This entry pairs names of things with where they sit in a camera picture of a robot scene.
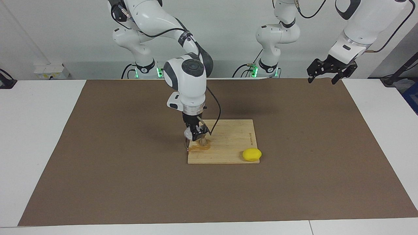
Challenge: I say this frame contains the wooden cutting board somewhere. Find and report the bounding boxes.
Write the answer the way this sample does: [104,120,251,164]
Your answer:
[187,119,261,165]

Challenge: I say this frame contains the black stand pole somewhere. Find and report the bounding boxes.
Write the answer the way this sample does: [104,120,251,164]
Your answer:
[380,52,418,87]

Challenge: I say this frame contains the yellow lemon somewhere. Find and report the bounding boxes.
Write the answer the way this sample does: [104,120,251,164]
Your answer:
[242,148,262,162]

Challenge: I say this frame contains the blue crate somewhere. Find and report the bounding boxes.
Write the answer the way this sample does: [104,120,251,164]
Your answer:
[401,80,418,115]

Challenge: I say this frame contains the brown table mat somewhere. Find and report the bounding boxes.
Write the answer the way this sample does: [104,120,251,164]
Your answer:
[18,78,418,226]

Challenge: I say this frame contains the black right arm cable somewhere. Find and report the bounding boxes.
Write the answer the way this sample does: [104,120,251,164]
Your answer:
[119,5,222,136]

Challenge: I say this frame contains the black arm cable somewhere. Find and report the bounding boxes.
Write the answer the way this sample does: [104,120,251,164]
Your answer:
[119,5,222,136]
[292,0,413,54]

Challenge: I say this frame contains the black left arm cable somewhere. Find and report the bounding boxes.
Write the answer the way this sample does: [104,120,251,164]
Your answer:
[292,0,413,54]

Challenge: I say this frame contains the black left base cables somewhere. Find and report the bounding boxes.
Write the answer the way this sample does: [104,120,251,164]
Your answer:
[233,49,263,78]

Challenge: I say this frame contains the black right base cable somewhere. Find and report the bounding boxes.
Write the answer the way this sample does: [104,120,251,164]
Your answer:
[121,64,136,79]

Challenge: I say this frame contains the white wall socket strip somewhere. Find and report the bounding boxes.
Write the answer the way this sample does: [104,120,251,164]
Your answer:
[34,64,71,80]

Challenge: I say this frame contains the black clamp mount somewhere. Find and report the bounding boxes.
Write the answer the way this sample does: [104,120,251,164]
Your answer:
[0,69,17,89]

